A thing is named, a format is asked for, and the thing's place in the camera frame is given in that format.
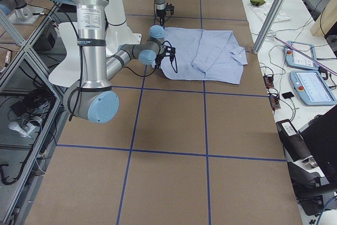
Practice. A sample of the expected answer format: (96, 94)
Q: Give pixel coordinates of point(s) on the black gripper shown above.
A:
(160, 15)
(158, 60)

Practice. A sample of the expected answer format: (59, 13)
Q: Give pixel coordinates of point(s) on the light blue striped shirt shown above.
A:
(204, 55)

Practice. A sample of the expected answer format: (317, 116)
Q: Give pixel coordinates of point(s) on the brown paper table mat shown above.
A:
(177, 152)

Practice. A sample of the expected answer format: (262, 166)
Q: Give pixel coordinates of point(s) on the green fabric pouch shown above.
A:
(257, 2)

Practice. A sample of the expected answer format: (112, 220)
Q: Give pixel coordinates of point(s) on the far teach pendant tablet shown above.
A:
(296, 60)

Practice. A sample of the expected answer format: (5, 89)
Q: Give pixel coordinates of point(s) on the teach pendant tablet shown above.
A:
(312, 88)
(296, 60)

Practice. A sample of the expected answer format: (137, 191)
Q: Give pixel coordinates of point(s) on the small black phone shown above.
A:
(287, 95)

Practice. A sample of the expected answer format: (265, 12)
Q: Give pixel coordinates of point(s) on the near teach pendant tablet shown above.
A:
(312, 88)

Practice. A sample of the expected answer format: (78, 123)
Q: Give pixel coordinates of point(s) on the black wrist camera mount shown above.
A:
(169, 8)
(169, 51)

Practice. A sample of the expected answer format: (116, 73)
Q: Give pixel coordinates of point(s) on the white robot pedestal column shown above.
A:
(118, 32)

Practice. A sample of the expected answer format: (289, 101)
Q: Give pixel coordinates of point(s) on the aluminium frame post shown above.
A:
(271, 16)

